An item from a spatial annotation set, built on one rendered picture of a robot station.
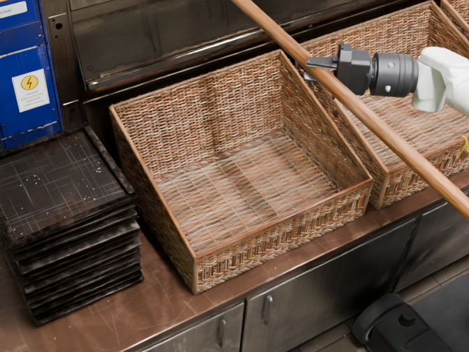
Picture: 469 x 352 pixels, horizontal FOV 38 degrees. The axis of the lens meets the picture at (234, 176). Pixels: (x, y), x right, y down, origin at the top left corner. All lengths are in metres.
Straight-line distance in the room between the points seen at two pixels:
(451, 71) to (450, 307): 1.16
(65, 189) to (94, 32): 0.41
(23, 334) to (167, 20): 0.85
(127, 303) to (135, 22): 0.70
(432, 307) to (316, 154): 0.66
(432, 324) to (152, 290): 0.97
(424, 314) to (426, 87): 1.07
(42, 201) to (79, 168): 0.12
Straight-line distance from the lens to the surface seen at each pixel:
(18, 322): 1.78
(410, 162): 1.27
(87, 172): 1.62
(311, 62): 1.41
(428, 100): 1.46
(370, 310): 2.29
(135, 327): 1.72
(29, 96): 1.73
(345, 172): 1.97
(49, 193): 1.59
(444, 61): 1.41
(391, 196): 2.01
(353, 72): 1.41
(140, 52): 1.81
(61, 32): 1.70
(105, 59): 1.78
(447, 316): 2.37
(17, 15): 1.60
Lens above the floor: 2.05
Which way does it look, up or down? 46 degrees down
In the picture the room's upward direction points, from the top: 4 degrees clockwise
